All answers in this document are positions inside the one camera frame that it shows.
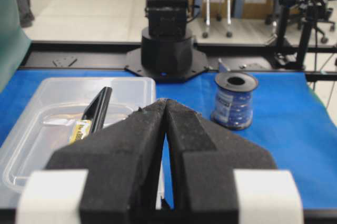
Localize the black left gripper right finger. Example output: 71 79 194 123
165 99 304 224

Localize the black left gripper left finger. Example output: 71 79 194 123
15 99 167 224

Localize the clear plastic tool box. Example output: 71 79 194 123
1 77 156 209

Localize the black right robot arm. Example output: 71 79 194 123
140 0 304 223

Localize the blue table cloth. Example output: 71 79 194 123
1 69 336 209

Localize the black office chair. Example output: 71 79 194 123
313 0 335 44

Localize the yellow wire spool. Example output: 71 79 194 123
69 120 92 144

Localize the blue wire spool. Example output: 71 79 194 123
211 72 258 130

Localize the black table frame rail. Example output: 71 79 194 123
20 42 336 83

